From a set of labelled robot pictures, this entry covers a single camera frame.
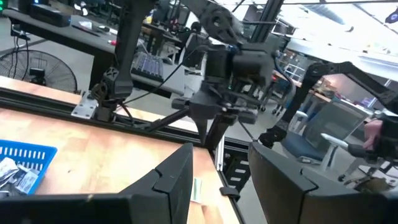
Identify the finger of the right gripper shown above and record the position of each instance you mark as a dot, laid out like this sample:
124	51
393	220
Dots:
202	127
220	130

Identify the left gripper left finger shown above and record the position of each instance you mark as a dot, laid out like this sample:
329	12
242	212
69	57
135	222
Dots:
140	208

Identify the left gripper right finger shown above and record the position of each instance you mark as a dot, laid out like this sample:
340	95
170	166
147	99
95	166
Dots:
311	205

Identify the grey keyboard desk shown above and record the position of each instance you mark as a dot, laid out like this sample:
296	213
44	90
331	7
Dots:
174	84

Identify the green-striped bandage packet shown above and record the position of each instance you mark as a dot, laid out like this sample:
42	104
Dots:
196	189

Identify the black keyboard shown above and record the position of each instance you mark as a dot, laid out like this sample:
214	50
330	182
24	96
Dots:
148	66

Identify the office chair blue seat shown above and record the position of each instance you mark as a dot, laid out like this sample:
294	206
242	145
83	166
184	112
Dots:
335	121

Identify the person's hand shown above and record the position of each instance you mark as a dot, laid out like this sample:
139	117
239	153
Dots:
373	133

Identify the blue plastic basket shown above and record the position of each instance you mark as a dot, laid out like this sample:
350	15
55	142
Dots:
46	152

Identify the silver right mounting plate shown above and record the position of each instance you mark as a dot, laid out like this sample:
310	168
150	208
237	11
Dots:
84	107

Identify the small red item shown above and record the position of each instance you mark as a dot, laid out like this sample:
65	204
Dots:
112	42

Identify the black floor fan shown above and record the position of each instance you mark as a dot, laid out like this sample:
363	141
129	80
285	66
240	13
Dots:
37	74

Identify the black desktop device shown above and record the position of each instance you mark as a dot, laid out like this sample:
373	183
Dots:
49	17

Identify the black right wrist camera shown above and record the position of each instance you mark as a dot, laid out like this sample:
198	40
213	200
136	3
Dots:
248	65

